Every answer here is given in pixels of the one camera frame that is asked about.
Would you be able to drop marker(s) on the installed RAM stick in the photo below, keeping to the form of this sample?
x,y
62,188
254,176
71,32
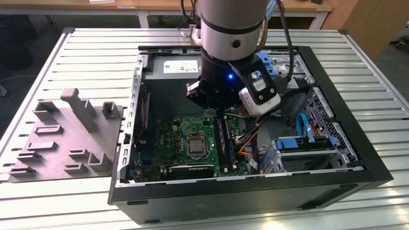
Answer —
x,y
222,143
231,143

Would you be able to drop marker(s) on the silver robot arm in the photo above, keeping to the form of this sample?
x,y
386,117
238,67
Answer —
x,y
230,24

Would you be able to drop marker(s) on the grey power supply unit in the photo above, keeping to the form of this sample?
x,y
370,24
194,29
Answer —
x,y
173,95

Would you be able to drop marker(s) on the blue drive cage latch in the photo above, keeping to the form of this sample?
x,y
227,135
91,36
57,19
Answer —
x,y
266,57

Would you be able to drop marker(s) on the black case fan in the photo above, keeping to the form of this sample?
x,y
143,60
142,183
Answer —
x,y
149,107

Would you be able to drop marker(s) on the green motherboard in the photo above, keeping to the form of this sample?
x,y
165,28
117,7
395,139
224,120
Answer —
x,y
170,134

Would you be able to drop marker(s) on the metal optical drive cage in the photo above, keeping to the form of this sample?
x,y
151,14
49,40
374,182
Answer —
x,y
299,64

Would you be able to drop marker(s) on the silver CPU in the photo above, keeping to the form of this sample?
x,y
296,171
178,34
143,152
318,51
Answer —
x,y
198,146

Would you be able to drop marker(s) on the black CPU socket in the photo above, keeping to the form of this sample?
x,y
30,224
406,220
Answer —
x,y
192,157

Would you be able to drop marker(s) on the hard disk in blue carrier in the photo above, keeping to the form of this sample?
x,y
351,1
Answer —
x,y
288,143

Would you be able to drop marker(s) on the empty blue disk carrier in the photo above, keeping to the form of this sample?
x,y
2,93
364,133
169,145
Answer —
x,y
267,160

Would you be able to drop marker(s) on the black graphics card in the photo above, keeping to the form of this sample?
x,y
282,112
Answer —
x,y
192,171

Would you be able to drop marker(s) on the wooden desk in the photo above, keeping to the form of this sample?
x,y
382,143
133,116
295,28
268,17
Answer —
x,y
303,9

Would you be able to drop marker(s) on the metal disk bay cage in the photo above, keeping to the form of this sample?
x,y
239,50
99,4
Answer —
x,y
319,158

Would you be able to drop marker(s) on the grey parts rack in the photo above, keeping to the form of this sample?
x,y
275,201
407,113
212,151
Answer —
x,y
77,134

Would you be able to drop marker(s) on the white box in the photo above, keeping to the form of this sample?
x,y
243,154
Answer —
x,y
102,1

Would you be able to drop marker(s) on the black PC case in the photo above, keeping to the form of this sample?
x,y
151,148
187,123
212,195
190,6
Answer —
x,y
224,203

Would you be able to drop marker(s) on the wooden cabinet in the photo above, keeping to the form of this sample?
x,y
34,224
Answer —
x,y
371,24

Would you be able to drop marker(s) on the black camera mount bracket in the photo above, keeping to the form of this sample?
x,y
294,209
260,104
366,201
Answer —
x,y
256,72

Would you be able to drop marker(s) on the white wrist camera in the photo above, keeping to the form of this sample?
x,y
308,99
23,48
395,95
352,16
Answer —
x,y
256,107

